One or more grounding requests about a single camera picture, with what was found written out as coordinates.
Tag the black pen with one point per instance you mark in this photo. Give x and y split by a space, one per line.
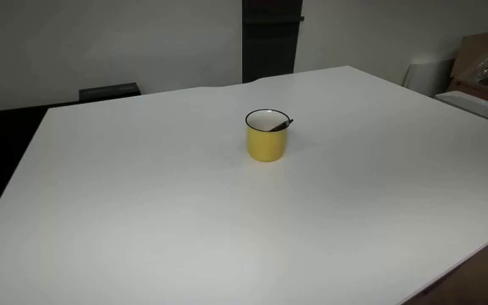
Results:
282 124

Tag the yellow enamel mug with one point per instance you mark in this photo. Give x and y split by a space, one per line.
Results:
266 145

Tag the dark vertical pillar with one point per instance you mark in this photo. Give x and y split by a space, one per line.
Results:
271 40

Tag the small black box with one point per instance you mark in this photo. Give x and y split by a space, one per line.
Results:
109 92

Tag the white plastic roll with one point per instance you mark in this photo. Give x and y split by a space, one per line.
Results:
426 74

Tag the white foam tray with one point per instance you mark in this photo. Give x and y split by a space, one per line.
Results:
475 104

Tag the brown cardboard box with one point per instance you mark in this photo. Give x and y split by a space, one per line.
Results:
483 65

